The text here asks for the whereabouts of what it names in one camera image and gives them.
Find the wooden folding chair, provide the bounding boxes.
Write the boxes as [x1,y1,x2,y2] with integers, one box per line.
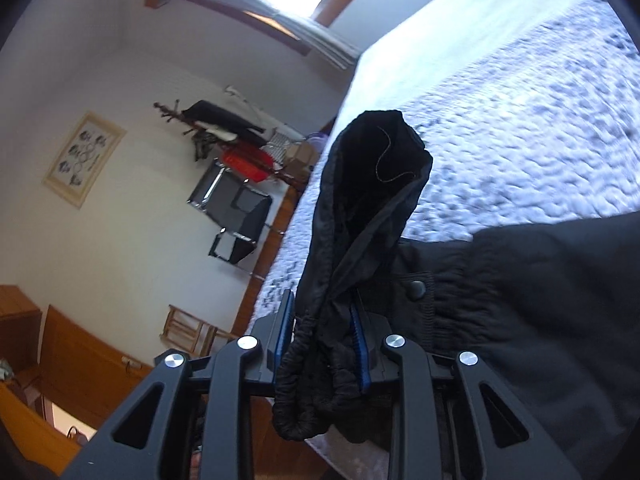
[160,303,242,362]

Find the wooden coat rack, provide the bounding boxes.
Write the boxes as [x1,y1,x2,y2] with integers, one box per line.
[153,100,302,192]

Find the striped bag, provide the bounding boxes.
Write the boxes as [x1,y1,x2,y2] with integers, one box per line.
[265,132,292,162]

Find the framed wall picture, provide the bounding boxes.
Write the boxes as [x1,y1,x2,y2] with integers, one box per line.
[42,111,127,210]

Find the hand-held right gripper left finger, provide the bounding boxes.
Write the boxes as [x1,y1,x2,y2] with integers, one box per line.
[60,289,296,480]

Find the black quilted pants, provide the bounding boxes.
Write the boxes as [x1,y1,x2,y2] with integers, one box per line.
[272,109,640,480]

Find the grey curtain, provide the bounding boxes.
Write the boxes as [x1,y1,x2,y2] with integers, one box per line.
[160,0,364,69]

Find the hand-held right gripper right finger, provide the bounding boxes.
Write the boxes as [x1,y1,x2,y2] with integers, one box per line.
[350,303,584,480]

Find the bed with quilted cover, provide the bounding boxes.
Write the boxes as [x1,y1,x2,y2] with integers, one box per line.
[247,0,640,480]

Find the black chrome frame chair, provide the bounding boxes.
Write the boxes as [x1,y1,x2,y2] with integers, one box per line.
[187,157,274,267]

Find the brown wooden cabinet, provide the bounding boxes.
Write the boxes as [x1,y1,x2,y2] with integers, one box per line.
[0,284,157,463]

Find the cardboard box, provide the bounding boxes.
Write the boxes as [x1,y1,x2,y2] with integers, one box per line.
[285,141,321,182]

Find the red hanging garment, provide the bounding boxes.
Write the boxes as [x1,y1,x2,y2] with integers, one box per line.
[220,144,274,184]

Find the black hanging garment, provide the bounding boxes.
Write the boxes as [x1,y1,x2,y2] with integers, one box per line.
[182,100,266,144]

